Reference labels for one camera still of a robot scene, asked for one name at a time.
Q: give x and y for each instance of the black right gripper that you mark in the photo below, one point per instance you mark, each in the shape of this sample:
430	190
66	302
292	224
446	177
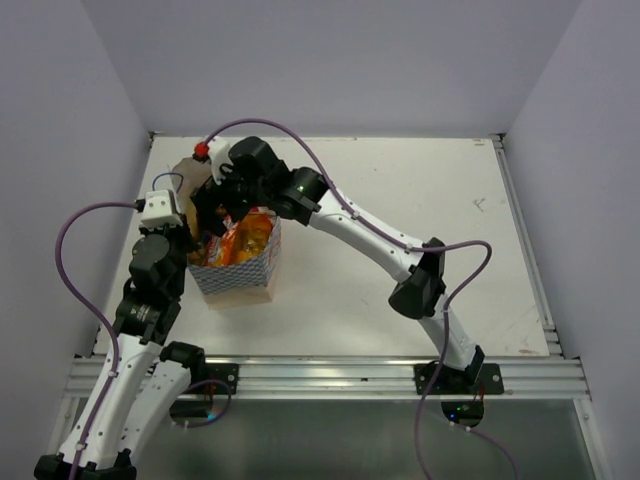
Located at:
208	197

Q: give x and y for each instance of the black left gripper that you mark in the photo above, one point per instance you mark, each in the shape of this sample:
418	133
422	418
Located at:
183	231

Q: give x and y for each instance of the clear orange snack packet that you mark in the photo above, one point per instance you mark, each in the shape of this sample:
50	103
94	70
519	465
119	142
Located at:
220	250

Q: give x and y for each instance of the orange yellow candy bag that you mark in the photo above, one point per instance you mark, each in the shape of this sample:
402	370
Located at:
253	234

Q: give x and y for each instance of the blue checkered paper bag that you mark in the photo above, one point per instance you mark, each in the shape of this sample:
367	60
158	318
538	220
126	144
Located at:
235	285

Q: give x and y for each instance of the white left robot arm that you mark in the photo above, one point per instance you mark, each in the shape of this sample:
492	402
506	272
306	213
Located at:
143	373

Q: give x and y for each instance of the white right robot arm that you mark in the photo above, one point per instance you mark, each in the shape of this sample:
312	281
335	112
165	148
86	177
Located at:
249	174

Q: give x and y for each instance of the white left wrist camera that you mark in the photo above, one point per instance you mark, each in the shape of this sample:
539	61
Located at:
160	209

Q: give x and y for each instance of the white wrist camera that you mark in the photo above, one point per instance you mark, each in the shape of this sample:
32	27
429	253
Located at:
215	154
160	209

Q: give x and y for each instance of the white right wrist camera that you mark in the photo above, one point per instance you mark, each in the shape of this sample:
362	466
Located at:
215	154

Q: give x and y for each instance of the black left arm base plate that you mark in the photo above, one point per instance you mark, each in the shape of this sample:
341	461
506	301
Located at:
214	379

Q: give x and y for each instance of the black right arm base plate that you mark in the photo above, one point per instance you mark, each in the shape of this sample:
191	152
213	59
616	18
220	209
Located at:
451	382

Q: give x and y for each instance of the aluminium table frame rail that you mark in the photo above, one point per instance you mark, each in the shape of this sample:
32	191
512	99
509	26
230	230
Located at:
471	174

